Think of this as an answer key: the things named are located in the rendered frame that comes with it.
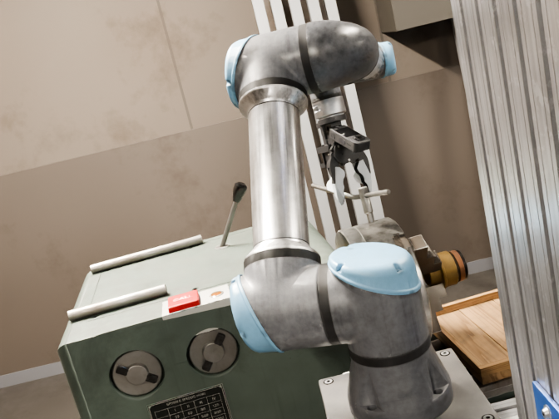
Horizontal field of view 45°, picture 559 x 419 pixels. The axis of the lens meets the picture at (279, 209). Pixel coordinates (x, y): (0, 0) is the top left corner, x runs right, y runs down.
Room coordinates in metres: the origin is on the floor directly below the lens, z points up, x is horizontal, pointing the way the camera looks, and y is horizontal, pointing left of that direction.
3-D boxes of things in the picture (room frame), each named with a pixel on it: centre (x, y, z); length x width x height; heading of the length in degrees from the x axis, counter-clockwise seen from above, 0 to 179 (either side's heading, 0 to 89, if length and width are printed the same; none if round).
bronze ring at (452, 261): (1.50, -0.35, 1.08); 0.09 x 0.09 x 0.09; 6
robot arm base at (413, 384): (0.87, -0.11, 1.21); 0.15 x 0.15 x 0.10
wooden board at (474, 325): (1.52, -0.48, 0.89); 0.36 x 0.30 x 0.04; 6
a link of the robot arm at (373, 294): (0.87, -0.10, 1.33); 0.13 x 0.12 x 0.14; 75
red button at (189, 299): (1.22, 0.22, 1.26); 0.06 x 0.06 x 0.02; 6
